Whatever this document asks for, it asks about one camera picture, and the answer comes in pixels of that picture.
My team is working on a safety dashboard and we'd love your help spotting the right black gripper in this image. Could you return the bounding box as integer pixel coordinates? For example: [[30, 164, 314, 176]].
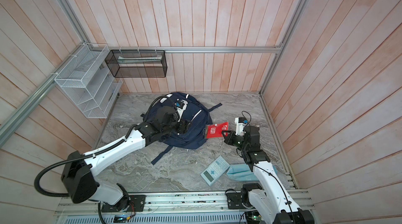
[[222, 129, 248, 152]]

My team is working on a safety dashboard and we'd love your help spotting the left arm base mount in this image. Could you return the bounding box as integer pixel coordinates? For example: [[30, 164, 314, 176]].
[[101, 195, 146, 213]]

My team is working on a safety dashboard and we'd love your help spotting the white wire shelf rack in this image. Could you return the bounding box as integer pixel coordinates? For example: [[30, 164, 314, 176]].
[[54, 43, 122, 119]]

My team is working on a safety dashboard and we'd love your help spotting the light blue pencil pouch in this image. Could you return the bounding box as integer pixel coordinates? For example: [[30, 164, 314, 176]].
[[226, 164, 258, 182]]

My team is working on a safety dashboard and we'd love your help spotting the teal calculator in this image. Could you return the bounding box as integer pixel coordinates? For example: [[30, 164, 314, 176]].
[[201, 156, 230, 186]]

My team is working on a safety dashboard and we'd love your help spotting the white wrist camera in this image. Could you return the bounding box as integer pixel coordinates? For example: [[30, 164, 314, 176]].
[[235, 117, 248, 136], [175, 99, 188, 121]]

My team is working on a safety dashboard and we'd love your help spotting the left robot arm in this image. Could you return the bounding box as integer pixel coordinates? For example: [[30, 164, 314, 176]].
[[61, 105, 191, 211]]

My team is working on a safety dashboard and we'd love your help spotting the aluminium frame horizontal bar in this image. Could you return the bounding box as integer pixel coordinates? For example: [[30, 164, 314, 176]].
[[107, 46, 282, 54]]

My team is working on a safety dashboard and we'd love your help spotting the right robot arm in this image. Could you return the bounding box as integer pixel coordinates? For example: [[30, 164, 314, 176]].
[[222, 125, 315, 224]]

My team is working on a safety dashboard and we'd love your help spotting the red snack box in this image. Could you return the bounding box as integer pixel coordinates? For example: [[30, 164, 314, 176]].
[[206, 122, 229, 139]]

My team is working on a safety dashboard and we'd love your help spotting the aluminium mounting rail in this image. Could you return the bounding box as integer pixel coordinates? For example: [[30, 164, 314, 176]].
[[53, 188, 315, 217]]

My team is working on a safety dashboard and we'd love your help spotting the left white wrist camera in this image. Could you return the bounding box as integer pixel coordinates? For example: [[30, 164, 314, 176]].
[[175, 99, 188, 121]]

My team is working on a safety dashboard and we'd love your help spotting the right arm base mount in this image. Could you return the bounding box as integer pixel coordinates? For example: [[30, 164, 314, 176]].
[[225, 183, 263, 209]]

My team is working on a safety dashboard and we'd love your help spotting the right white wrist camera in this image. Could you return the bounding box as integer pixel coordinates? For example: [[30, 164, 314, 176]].
[[235, 117, 248, 136]]

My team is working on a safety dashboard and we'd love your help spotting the black mesh wire basket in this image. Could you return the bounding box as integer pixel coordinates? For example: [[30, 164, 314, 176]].
[[105, 50, 167, 78]]

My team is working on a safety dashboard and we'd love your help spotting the black corrugated cable hose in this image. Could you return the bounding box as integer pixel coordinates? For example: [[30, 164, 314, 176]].
[[33, 96, 177, 224]]

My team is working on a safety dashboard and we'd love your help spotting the navy blue student backpack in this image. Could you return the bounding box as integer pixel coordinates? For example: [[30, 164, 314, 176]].
[[135, 92, 222, 165]]

